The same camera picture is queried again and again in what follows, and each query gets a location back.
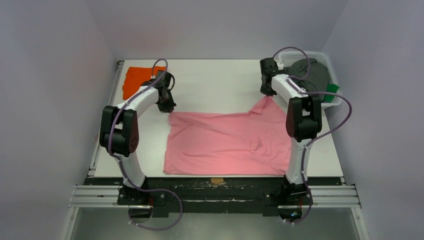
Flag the grey t shirt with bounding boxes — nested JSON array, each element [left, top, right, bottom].
[[283, 58, 331, 92]]

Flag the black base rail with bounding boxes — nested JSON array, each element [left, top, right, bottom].
[[84, 177, 343, 222]]

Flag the folded orange t shirt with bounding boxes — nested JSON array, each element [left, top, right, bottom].
[[122, 66, 166, 100]]

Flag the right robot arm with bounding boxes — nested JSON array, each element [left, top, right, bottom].
[[259, 57, 322, 204]]

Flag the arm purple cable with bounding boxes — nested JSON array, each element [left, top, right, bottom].
[[272, 46, 353, 226], [107, 58, 184, 232]]

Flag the brown tape piece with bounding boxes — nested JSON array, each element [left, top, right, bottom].
[[210, 177, 225, 185]]

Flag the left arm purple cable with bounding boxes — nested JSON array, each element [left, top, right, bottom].
[[107, 58, 184, 232]]

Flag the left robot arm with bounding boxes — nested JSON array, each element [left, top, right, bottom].
[[99, 70, 176, 205]]

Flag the green t shirt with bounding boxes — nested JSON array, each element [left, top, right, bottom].
[[322, 83, 340, 103]]

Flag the white plastic basket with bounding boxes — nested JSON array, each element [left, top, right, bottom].
[[276, 50, 342, 110]]

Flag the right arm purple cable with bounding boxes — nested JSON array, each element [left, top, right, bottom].
[[272, 46, 353, 226]]

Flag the pink t shirt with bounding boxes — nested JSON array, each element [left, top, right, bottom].
[[163, 96, 291, 176]]

